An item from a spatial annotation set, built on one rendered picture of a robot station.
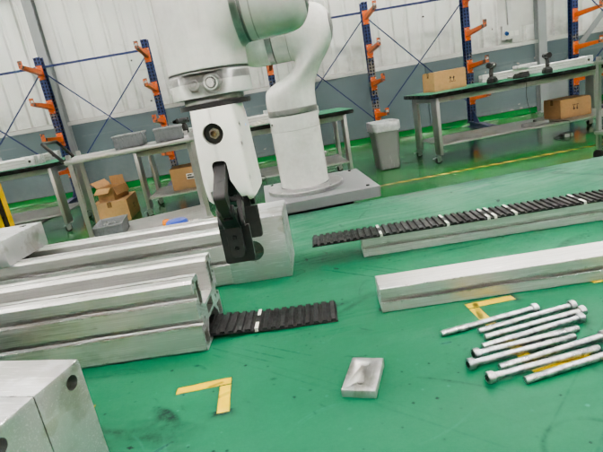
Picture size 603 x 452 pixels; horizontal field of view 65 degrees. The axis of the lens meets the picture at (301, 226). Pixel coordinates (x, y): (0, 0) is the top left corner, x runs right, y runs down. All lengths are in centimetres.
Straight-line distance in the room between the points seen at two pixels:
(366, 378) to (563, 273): 28
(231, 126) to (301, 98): 66
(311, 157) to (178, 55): 69
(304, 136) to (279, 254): 49
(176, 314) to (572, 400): 38
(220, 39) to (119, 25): 809
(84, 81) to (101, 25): 90
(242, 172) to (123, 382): 25
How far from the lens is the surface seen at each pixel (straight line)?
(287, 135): 113
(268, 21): 49
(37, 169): 574
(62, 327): 60
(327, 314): 57
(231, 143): 48
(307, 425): 42
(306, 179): 114
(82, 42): 868
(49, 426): 39
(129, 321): 56
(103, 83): 860
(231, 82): 49
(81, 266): 80
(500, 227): 78
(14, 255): 84
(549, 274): 61
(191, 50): 49
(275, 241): 69
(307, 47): 112
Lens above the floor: 104
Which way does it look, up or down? 15 degrees down
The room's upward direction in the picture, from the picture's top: 10 degrees counter-clockwise
